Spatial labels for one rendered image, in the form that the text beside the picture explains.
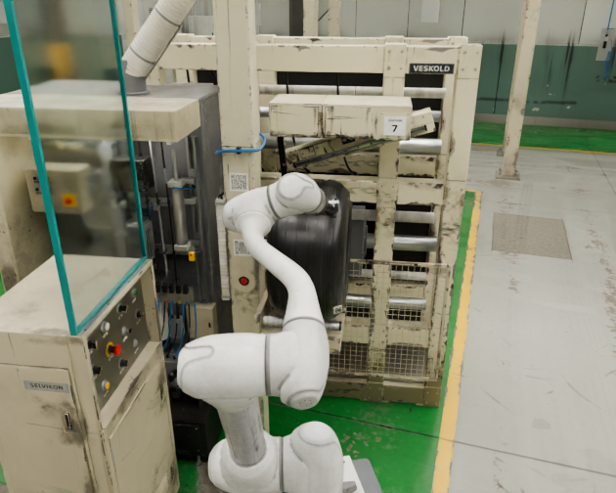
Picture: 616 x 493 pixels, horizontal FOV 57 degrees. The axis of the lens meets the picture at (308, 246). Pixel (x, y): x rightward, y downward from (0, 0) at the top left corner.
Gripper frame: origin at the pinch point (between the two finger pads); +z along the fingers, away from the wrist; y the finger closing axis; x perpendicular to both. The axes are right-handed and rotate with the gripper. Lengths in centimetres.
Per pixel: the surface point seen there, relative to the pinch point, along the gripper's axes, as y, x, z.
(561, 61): 234, 379, 860
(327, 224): -8.2, 0.9, 23.5
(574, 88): 249, 333, 883
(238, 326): -64, -32, 54
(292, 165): -31, 39, 61
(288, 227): -22.5, 1.8, 20.1
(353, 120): 4, 46, 43
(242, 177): -39, 26, 21
